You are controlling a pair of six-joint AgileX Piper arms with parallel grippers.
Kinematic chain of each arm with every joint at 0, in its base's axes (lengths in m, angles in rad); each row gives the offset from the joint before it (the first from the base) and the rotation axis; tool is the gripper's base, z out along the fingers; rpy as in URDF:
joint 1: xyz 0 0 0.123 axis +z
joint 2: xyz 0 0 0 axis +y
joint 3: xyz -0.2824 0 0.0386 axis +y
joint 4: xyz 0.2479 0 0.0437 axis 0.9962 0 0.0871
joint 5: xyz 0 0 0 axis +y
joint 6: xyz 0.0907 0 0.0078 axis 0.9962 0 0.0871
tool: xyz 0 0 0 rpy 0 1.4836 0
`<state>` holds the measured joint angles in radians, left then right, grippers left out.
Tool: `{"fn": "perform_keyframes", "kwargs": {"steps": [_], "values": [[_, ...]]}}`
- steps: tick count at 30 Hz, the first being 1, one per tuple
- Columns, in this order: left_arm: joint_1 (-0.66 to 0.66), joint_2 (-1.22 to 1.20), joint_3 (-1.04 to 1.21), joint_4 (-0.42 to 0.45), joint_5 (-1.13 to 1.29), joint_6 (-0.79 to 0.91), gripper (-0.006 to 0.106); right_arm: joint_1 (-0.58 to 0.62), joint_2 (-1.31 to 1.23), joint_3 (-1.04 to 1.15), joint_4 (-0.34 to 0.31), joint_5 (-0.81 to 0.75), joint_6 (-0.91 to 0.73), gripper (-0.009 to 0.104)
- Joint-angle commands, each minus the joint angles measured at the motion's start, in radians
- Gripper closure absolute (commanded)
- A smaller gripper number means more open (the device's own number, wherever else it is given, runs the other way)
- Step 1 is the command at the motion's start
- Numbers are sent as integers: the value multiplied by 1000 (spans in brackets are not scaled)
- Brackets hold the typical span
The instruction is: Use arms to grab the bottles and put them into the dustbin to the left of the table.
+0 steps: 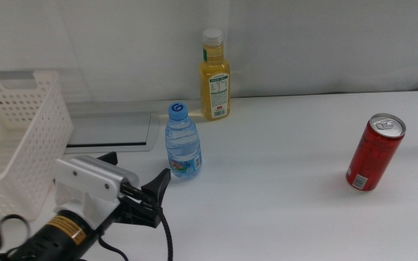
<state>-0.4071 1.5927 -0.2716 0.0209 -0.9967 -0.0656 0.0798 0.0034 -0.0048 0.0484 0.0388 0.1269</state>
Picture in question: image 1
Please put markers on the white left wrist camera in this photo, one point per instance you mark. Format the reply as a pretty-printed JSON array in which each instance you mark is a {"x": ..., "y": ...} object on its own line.
[{"x": 85, "y": 177}]

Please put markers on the white perforated plastic basket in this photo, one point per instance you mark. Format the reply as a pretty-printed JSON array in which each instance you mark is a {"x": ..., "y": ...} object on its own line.
[{"x": 31, "y": 137}]

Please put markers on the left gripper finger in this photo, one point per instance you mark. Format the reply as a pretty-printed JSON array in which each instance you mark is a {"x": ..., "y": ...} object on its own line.
[
  {"x": 110, "y": 158},
  {"x": 156, "y": 190}
]

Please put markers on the white backdrop cloth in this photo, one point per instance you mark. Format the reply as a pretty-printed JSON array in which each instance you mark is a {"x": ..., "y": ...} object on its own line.
[{"x": 303, "y": 43}]

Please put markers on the yellow juice bottle white cap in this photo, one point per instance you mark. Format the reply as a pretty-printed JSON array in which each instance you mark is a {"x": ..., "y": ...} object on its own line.
[{"x": 214, "y": 90}]

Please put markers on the small water bottle blue cap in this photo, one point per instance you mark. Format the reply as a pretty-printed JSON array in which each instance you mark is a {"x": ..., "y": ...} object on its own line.
[{"x": 182, "y": 145}]

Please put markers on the red drink can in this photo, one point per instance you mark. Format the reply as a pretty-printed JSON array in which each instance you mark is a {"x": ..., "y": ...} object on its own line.
[{"x": 374, "y": 152}]

